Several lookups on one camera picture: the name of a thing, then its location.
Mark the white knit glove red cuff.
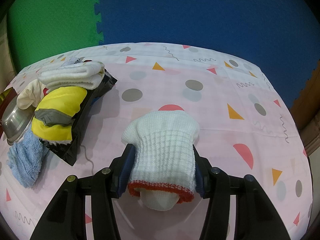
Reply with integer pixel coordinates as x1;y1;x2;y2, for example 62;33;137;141
122;111;200;211

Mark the light blue terry towel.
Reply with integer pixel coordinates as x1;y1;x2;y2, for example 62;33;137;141
7;128;49;188

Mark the white towel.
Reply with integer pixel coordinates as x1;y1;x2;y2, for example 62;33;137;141
38;61;105;90

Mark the cream cloth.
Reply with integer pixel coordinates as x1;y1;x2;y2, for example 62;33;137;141
17;79;46;109

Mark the black foil snack bag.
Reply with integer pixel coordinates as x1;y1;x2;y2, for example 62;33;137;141
40;69;117;166

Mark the pink patterned tablecloth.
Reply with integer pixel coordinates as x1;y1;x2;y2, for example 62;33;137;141
1;43;312;239

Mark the yellow grey reflective pouch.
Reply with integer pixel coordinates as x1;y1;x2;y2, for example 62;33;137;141
31;86;87;145

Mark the steel bowl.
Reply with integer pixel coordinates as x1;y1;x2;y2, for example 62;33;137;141
1;96;35;146

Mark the brown foam mat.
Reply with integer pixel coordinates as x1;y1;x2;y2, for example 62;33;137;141
290;61;319;130

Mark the blue foam mat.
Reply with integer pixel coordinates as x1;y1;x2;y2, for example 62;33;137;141
94;0;319;107

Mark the green foam mat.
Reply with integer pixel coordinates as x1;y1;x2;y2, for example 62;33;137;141
7;0;104;72

